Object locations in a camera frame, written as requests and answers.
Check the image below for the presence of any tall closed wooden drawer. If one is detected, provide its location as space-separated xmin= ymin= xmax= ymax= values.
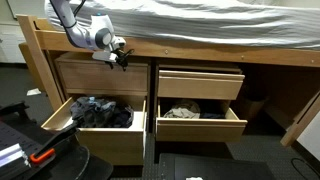
xmin=54 ymin=52 xmax=150 ymax=98

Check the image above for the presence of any black floor cable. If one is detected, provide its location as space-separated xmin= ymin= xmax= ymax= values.
xmin=290 ymin=157 xmax=320 ymax=178

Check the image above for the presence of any white wall cabinet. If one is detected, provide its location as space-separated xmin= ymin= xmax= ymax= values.
xmin=0 ymin=22 xmax=28 ymax=64

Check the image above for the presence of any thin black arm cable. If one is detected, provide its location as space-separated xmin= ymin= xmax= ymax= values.
xmin=72 ymin=0 xmax=87 ymax=18

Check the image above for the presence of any wooden drawer with beige garment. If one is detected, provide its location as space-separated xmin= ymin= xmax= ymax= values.
xmin=155 ymin=98 xmax=248 ymax=144

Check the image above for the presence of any dark clothes pile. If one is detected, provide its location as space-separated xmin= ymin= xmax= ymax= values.
xmin=69 ymin=96 xmax=135 ymax=129

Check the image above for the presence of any black round base plate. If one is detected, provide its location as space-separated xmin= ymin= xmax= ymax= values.
xmin=39 ymin=133 xmax=114 ymax=180

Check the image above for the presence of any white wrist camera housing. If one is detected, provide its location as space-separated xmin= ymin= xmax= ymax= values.
xmin=92 ymin=49 xmax=119 ymax=64

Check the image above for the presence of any beige crumpled garment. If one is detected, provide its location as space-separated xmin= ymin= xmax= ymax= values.
xmin=163 ymin=99 xmax=202 ymax=120

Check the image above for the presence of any white paper scrap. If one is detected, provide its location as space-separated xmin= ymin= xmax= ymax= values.
xmin=26 ymin=87 xmax=43 ymax=97

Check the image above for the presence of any black box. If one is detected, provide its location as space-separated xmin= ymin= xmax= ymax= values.
xmin=158 ymin=152 xmax=278 ymax=180

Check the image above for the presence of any shallow wooden drawer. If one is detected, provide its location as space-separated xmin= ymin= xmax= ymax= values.
xmin=157 ymin=69 xmax=245 ymax=101

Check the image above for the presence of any mattress with grey sheet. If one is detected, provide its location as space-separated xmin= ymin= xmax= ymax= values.
xmin=44 ymin=0 xmax=320 ymax=51

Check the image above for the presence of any wooden drawer with dark clothes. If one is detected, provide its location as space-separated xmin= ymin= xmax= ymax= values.
xmin=40 ymin=95 xmax=148 ymax=166

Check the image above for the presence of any black equipment with orange handle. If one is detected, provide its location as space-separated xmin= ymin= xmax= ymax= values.
xmin=0 ymin=118 xmax=46 ymax=180

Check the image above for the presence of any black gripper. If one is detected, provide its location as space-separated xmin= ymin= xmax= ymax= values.
xmin=114 ymin=48 xmax=130 ymax=72

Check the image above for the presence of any silver aluminium extrusion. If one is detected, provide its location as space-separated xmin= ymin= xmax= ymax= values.
xmin=0 ymin=143 xmax=32 ymax=170

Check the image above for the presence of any orange-handled black bar clamp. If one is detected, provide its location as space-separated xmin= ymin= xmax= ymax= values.
xmin=29 ymin=120 xmax=80 ymax=165

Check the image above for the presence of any brown waste bin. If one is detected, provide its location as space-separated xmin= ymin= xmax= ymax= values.
xmin=238 ymin=84 xmax=270 ymax=121

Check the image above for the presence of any wooden bed frame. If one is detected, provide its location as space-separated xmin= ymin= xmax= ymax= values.
xmin=16 ymin=13 xmax=320 ymax=148

